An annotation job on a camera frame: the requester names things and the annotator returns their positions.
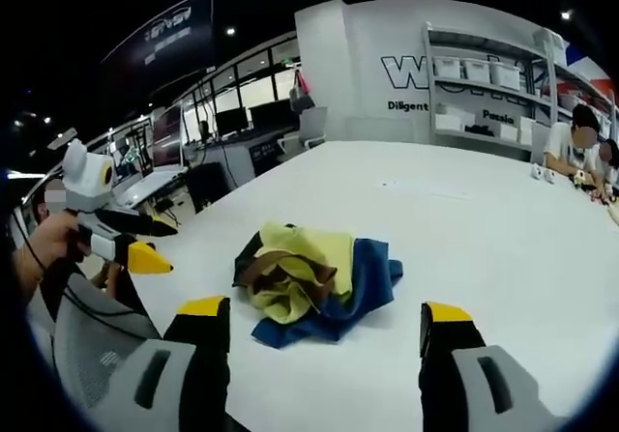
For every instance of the white office chair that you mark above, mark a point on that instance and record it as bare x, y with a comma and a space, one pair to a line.
309, 125

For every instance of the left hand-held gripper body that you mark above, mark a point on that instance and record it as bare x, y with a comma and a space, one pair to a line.
87, 176

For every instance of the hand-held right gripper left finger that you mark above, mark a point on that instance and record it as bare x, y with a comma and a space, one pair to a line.
159, 379

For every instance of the pile of coloured cloths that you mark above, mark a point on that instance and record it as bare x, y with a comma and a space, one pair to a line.
309, 282

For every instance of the black hanging banner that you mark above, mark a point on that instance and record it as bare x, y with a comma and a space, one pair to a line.
169, 31

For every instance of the black office chair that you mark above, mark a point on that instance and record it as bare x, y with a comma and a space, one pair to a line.
207, 185

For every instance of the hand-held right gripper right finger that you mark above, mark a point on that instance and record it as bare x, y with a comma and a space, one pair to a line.
488, 379

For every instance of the person's left hand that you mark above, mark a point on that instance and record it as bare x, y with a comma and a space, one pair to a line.
50, 241

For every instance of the white office desk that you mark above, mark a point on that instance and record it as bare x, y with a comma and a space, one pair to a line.
150, 183

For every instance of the small white device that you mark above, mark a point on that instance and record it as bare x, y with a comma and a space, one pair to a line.
536, 172
550, 176

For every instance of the grey mesh office chair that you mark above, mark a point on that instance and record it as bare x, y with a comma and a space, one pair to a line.
101, 350

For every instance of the black computer monitor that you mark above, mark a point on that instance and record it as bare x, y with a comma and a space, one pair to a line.
272, 115
231, 122

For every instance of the white storage box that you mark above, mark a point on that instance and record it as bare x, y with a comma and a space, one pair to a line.
478, 70
449, 67
454, 119
505, 75

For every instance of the white metal shelf rack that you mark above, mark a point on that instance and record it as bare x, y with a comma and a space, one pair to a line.
483, 98

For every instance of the hanging bag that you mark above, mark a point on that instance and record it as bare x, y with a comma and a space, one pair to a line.
301, 91

